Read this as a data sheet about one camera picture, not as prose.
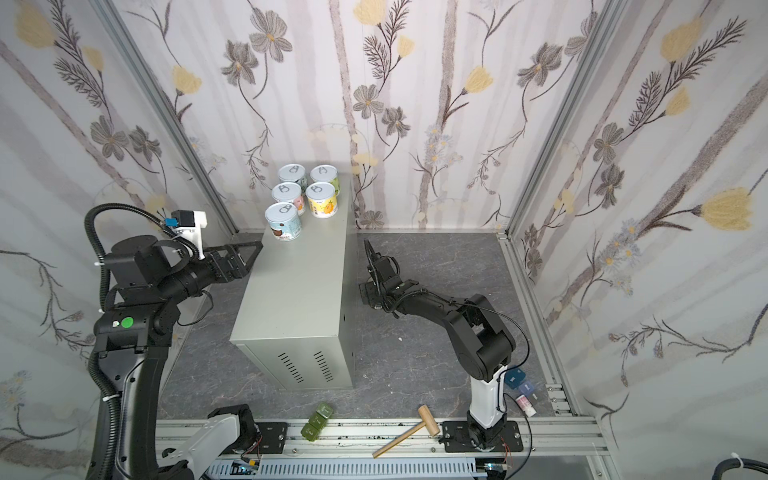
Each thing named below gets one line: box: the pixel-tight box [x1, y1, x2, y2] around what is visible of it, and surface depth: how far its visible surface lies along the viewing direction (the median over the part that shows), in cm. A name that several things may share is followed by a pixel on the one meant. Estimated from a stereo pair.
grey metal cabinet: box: [230, 174, 355, 391], surface depth 64 cm
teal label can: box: [265, 202, 302, 241], surface depth 71 cm
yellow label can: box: [306, 182, 338, 219], surface depth 76 cm
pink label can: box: [271, 182, 306, 216], surface depth 76 cm
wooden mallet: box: [372, 404, 440, 459], surface depth 76 cm
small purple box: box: [519, 381, 535, 396], surface depth 82 cm
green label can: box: [310, 164, 341, 196], surface depth 82 cm
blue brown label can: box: [278, 163, 308, 190], surface depth 81 cm
